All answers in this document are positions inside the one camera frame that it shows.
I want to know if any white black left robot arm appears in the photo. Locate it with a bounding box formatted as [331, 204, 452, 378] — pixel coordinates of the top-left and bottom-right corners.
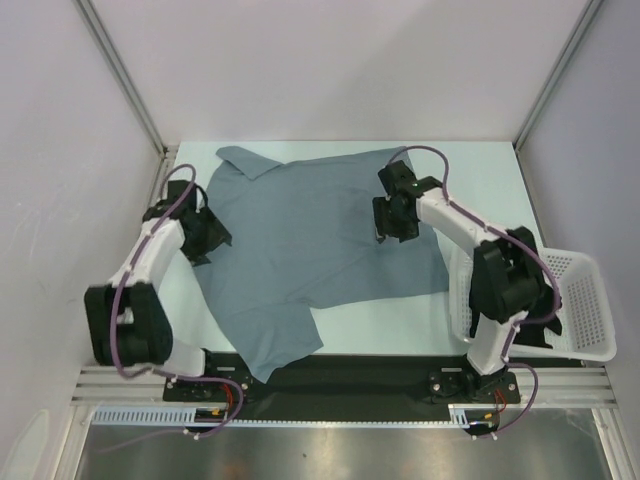
[84, 180, 232, 400]

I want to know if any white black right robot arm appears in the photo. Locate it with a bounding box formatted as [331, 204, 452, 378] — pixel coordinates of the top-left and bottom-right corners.
[372, 161, 561, 401]

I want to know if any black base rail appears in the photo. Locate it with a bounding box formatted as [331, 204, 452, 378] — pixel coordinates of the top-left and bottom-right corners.
[162, 353, 521, 423]

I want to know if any light blue t shirt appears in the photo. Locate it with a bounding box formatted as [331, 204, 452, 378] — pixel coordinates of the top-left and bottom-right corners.
[194, 146, 449, 382]

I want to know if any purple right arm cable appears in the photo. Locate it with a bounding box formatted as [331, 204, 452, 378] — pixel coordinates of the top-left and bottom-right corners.
[387, 144, 564, 444]

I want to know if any white slotted cable duct right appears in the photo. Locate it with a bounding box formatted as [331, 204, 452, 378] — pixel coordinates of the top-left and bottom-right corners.
[448, 403, 501, 429]

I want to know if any black t shirt in basket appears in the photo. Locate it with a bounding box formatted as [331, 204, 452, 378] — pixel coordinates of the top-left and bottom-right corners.
[467, 289, 565, 350]

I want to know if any white perforated plastic basket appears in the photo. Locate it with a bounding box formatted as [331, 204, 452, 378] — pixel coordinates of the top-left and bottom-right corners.
[449, 247, 617, 362]

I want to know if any white slotted cable duct left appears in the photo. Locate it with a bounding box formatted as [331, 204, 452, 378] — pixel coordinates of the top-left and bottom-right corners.
[92, 406, 229, 427]

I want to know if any left aluminium frame post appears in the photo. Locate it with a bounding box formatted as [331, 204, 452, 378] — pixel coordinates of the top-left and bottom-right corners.
[71, 0, 177, 159]

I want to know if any aluminium front rail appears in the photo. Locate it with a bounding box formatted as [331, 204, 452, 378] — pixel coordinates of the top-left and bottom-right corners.
[71, 362, 615, 408]

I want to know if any right aluminium frame post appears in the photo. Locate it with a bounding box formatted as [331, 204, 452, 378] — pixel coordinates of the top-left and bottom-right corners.
[512, 0, 607, 155]

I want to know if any white slotted cable duct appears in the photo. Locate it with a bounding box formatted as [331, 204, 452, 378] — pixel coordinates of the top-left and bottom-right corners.
[92, 406, 229, 427]
[448, 403, 501, 429]

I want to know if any aluminium frame post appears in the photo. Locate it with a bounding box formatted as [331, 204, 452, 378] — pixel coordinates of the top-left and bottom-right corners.
[512, 0, 607, 155]
[71, 0, 177, 159]

